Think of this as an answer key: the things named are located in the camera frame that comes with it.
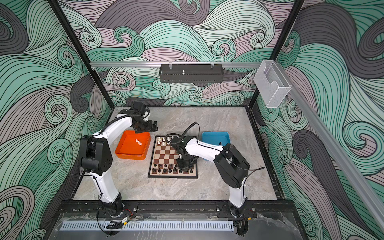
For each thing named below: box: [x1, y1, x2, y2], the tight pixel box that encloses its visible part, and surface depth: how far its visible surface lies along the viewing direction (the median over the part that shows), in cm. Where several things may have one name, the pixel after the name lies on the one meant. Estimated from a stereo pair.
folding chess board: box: [147, 135, 198, 179], surface depth 89 cm
